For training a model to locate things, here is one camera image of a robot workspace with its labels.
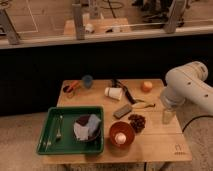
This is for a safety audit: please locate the dark bowl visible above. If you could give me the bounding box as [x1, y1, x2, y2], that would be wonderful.
[73, 114, 102, 143]

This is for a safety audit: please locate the dark grapes bunch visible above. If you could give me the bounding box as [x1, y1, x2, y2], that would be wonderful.
[128, 114, 146, 133]

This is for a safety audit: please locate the yellow banana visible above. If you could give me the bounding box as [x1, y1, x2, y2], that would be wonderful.
[132, 102, 155, 109]

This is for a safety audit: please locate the white egg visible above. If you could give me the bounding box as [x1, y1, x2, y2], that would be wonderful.
[115, 133, 126, 144]

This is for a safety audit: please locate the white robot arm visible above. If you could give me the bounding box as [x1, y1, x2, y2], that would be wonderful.
[160, 61, 213, 124]

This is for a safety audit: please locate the green plastic tray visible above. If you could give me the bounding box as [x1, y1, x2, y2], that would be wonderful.
[37, 106, 104, 155]

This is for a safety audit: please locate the red bowl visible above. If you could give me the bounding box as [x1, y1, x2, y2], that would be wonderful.
[109, 121, 135, 148]

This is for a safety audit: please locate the wooden table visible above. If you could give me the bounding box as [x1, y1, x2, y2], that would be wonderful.
[43, 79, 192, 164]

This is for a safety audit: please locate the black cable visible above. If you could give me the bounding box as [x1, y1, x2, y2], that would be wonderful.
[181, 114, 213, 133]

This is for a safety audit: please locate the blue cup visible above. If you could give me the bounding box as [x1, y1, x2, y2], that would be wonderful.
[82, 75, 93, 89]

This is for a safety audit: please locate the black knife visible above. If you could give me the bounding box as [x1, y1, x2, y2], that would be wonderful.
[111, 79, 136, 105]

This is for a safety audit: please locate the silver fork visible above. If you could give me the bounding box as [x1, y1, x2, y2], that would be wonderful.
[56, 115, 63, 141]

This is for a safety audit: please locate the blue grey cloth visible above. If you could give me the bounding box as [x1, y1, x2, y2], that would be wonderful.
[73, 114, 102, 142]

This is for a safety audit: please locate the green utensil in tray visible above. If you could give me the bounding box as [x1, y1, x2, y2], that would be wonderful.
[45, 118, 57, 152]

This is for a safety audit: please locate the grey sponge block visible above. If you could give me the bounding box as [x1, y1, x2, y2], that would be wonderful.
[113, 104, 132, 119]

